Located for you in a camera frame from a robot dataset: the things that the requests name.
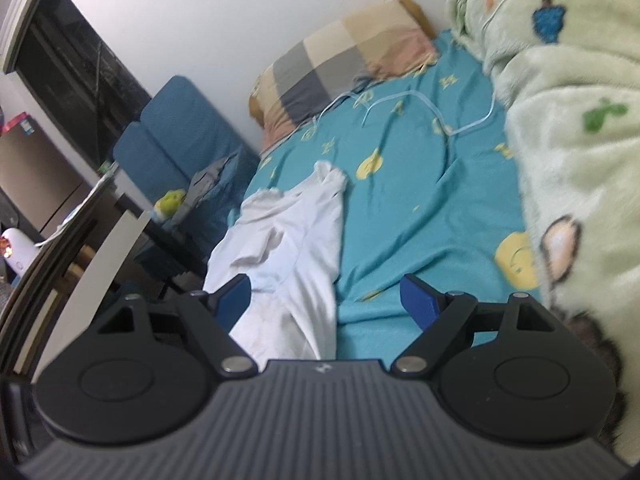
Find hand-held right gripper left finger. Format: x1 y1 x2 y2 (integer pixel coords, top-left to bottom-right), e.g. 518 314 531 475
75 274 260 377

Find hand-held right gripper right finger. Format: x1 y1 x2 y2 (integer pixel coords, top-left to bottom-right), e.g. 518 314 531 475
390 274 576 378

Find white shirt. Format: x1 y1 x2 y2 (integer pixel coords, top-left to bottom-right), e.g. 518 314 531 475
202 160 349 369

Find teal printed bed sheet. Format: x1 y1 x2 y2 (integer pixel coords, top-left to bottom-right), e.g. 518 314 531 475
227 27 547 362

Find yellow-green plush toy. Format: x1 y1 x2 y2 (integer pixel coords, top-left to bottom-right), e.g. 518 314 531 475
152 189 189 219

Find grey cloth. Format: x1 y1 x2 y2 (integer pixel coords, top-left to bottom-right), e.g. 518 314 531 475
172 152 242 224

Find dining table with black legs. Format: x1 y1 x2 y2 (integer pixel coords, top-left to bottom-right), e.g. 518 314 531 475
0 162 211 377

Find blue covered chair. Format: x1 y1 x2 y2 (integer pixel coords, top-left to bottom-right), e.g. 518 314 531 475
112 122 196 202
141 75 261 262

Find papers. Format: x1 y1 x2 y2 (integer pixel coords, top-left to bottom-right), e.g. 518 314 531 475
37 175 121 247

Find green fleece printed blanket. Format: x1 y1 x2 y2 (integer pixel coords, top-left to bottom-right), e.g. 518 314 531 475
445 0 640 467

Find gold refrigerator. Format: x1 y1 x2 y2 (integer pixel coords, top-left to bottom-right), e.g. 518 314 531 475
0 130 89 234

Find plaid pillow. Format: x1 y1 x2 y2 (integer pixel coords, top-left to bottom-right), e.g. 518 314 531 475
249 0 440 139

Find pink lidded container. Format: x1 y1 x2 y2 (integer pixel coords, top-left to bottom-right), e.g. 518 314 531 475
0 112 39 137

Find dark window with grille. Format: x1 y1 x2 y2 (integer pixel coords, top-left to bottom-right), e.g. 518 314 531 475
2 0 154 174

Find brown pillow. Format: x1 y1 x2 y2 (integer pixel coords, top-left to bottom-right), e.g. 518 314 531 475
249 0 437 128

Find white cable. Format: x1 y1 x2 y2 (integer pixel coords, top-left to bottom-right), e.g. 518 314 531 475
312 87 502 137

